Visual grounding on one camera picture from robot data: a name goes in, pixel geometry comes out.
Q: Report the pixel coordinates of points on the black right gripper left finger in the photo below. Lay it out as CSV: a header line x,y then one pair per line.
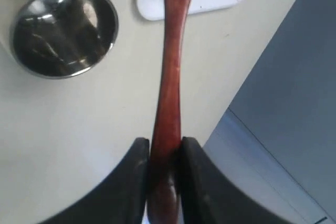
x,y
119,198

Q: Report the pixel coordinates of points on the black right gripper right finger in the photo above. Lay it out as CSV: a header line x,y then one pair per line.
x,y
208,196

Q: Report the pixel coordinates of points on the small steel cup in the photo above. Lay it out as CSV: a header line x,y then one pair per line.
x,y
60,39

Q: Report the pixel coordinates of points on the red-brown wooden spoon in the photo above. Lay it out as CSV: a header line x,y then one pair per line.
x,y
162,194

